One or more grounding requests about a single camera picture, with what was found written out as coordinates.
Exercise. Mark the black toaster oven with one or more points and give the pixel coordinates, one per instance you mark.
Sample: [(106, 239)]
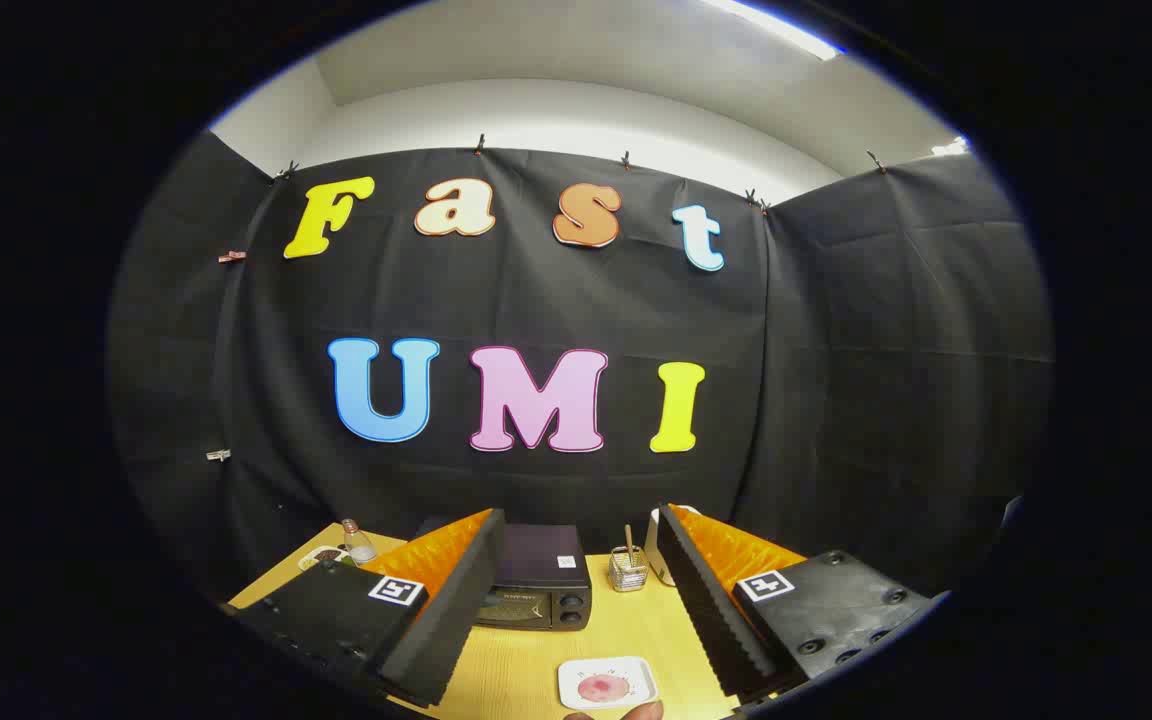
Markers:
[(541, 560)]

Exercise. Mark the pink round meat slice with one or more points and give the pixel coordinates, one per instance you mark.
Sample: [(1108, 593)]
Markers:
[(601, 688)]

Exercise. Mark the small white patterned dish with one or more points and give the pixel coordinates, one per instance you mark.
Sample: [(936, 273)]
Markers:
[(324, 556)]

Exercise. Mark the clear plastic bottle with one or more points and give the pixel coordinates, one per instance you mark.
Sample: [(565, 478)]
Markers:
[(359, 548)]

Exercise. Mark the white bread toaster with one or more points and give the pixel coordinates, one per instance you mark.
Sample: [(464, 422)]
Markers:
[(658, 560)]

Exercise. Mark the white square plate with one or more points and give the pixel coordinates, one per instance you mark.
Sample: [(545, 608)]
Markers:
[(636, 672)]

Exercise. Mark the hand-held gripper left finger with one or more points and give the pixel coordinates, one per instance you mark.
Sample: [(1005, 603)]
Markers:
[(456, 600)]

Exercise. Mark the wooden stick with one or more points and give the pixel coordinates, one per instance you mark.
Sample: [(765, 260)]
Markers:
[(628, 538)]

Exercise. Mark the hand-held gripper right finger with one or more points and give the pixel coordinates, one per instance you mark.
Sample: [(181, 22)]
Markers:
[(711, 600)]

